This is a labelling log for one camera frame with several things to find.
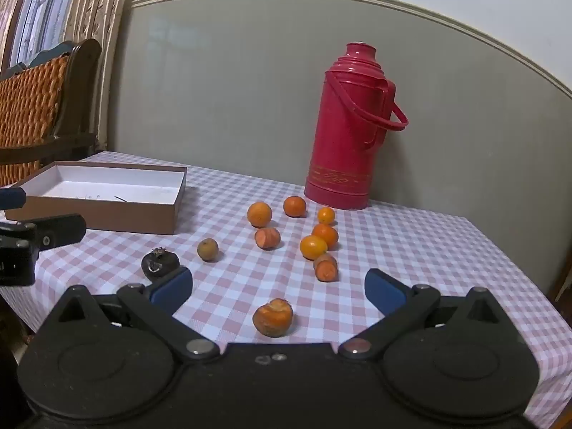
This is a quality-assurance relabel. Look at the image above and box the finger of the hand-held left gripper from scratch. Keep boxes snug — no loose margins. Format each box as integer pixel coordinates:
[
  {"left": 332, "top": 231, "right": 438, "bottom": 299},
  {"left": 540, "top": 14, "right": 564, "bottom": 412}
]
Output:
[
  {"left": 0, "top": 187, "right": 28, "bottom": 210},
  {"left": 27, "top": 213, "right": 87, "bottom": 251}
]

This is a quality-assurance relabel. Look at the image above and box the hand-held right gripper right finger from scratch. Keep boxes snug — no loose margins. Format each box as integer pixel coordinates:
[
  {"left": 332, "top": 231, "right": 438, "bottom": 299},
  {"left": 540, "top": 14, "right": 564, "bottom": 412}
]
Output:
[{"left": 338, "top": 269, "right": 506, "bottom": 360}]

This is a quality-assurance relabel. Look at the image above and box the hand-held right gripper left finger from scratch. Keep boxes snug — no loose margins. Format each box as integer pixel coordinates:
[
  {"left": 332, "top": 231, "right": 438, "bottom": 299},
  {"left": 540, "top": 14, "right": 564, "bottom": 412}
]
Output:
[{"left": 51, "top": 266, "right": 221, "bottom": 360}]

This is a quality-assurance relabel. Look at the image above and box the dark purple fruit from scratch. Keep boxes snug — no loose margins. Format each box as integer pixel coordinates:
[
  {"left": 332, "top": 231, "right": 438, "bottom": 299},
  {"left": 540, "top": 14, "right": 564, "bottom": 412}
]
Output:
[{"left": 141, "top": 247, "right": 181, "bottom": 283}]

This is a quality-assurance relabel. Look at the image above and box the brown cardboard box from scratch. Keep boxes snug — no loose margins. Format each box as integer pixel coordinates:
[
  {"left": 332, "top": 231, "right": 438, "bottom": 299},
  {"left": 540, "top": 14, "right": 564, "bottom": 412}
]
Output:
[{"left": 4, "top": 161, "right": 187, "bottom": 236}]

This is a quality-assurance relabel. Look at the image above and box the brown round fruit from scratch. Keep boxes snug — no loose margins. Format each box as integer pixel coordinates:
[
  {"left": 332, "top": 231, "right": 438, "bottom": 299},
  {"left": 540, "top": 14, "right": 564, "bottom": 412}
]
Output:
[{"left": 197, "top": 238, "right": 220, "bottom": 262}]

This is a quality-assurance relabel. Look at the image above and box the brownish carrot piece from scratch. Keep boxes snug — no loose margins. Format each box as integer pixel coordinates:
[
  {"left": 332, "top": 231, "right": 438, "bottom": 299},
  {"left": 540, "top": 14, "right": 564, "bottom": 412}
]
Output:
[{"left": 313, "top": 253, "right": 339, "bottom": 283}]

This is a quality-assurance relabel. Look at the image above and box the deep orange mandarin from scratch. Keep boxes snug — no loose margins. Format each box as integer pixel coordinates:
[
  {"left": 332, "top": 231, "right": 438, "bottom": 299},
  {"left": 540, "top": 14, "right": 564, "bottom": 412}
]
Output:
[{"left": 312, "top": 223, "right": 339, "bottom": 251}]

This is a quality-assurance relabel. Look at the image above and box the smooth yellow-orange citrus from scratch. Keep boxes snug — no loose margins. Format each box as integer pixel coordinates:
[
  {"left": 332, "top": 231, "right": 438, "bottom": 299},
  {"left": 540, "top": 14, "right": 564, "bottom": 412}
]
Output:
[{"left": 299, "top": 235, "right": 328, "bottom": 261}]

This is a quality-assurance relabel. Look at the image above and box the large carrot stump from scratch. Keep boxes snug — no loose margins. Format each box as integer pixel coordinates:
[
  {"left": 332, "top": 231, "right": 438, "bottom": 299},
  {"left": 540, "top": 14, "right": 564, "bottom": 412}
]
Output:
[{"left": 252, "top": 298, "right": 294, "bottom": 338}]

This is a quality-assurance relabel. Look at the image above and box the short carrot piece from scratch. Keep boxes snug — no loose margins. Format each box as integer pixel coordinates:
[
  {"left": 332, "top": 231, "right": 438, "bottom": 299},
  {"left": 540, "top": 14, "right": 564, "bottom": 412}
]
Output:
[{"left": 254, "top": 227, "right": 281, "bottom": 250}]

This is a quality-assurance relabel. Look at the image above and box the large orange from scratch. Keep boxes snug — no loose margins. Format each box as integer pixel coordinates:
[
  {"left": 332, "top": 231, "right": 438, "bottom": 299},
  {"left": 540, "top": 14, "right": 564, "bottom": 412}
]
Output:
[{"left": 247, "top": 201, "right": 273, "bottom": 228}]

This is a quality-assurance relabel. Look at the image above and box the dark orange mandarin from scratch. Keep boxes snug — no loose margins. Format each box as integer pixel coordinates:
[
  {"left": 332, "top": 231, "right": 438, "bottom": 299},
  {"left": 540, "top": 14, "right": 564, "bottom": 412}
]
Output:
[{"left": 283, "top": 196, "right": 307, "bottom": 218}]

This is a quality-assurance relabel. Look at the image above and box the pink checked tablecloth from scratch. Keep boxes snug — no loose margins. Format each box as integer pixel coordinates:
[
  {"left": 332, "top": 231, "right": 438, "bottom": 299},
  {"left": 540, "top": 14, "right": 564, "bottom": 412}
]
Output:
[{"left": 0, "top": 151, "right": 567, "bottom": 429}]

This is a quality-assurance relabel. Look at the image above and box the wooden wicker chair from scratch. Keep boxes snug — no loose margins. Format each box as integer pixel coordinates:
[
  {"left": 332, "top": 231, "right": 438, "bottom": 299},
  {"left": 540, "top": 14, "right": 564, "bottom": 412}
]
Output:
[{"left": 0, "top": 38, "right": 103, "bottom": 188}]

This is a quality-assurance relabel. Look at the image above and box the red thermos flask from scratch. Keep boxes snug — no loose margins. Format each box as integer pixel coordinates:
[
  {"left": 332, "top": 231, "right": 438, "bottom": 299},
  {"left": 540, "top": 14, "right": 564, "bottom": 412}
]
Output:
[{"left": 304, "top": 41, "right": 409, "bottom": 211}]

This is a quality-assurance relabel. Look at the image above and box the pink patterned curtain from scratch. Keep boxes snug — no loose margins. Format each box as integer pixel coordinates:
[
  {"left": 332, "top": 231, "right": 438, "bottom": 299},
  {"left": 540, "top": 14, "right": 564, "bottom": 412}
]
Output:
[{"left": 0, "top": 0, "right": 34, "bottom": 70}]

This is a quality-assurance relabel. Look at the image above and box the window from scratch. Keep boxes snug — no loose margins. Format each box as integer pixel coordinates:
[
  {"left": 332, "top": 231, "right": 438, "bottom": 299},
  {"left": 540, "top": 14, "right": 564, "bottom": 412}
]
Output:
[{"left": 9, "top": 0, "right": 88, "bottom": 72}]

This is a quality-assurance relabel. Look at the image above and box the beige striped curtain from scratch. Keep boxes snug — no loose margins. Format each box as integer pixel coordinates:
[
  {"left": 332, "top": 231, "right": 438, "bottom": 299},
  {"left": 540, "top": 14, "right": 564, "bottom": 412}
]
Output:
[{"left": 65, "top": 0, "right": 137, "bottom": 153}]

